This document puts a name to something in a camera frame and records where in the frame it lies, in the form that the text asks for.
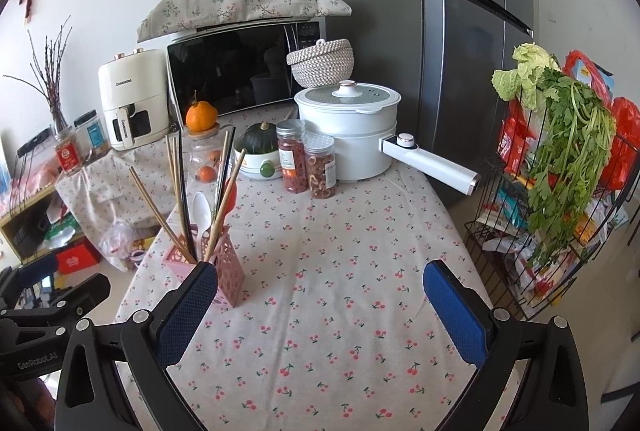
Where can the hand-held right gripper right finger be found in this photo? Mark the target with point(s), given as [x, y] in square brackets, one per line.
[455, 311]

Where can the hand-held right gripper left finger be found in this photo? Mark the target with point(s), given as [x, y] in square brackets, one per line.
[187, 311]

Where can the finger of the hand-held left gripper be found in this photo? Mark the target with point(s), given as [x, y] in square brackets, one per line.
[75, 293]
[37, 268]

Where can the pink perforated utensil holder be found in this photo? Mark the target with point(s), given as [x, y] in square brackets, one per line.
[230, 271]

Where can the light wooden chopstick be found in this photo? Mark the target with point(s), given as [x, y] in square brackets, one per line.
[160, 209]
[178, 171]
[173, 171]
[217, 236]

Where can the white plastic spoon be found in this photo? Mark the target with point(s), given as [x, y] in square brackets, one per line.
[201, 211]

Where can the red plastic spoon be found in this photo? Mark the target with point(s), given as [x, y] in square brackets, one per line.
[234, 206]

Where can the dark brown chopstick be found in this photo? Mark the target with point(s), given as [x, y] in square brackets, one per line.
[183, 171]

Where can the red cardboard box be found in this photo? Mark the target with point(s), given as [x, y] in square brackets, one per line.
[77, 257]

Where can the wooden shelf unit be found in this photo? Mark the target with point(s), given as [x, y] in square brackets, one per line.
[30, 203]

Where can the clear plastic bag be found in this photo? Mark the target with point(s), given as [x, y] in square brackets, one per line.
[117, 243]

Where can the floral side table cloth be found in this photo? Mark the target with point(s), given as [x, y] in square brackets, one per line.
[115, 191]

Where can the red label glass jar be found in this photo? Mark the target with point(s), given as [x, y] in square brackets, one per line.
[67, 158]

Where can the small tangerine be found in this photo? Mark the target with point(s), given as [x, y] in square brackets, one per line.
[215, 157]
[206, 174]

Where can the blue label clear jar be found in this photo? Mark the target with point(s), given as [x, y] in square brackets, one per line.
[92, 136]

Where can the glass jar with cork lid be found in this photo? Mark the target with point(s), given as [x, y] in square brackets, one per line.
[200, 156]

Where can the white bowl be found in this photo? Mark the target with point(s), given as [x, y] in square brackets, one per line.
[250, 163]

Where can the clear jar of red berries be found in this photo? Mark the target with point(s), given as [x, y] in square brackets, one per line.
[295, 178]

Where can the dried branches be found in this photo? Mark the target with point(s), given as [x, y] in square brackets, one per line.
[55, 91]

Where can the clear jar of dried slices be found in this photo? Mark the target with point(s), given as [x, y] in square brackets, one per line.
[320, 183]

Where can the dark green pumpkin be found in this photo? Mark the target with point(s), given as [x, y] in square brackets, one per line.
[260, 138]

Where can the orange with leaf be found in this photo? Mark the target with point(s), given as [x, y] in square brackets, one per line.
[201, 116]

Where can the bunch of leafy greens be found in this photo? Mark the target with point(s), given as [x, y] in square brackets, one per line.
[565, 136]

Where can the white electric cooking pot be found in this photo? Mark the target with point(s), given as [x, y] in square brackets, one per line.
[350, 131]

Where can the white air fryer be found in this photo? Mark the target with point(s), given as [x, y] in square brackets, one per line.
[130, 81]

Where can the napa cabbage leaf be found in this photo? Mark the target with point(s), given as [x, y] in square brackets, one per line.
[515, 81]

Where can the red plastic bag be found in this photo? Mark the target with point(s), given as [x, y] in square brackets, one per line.
[625, 136]

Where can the microwave oven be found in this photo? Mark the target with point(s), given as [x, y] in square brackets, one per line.
[225, 66]

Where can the woven basket with lid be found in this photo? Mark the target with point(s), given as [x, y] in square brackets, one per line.
[325, 66]

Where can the grey refrigerator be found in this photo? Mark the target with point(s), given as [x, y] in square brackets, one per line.
[390, 11]

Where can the floral cloth cover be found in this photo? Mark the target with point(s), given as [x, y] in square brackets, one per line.
[225, 1]

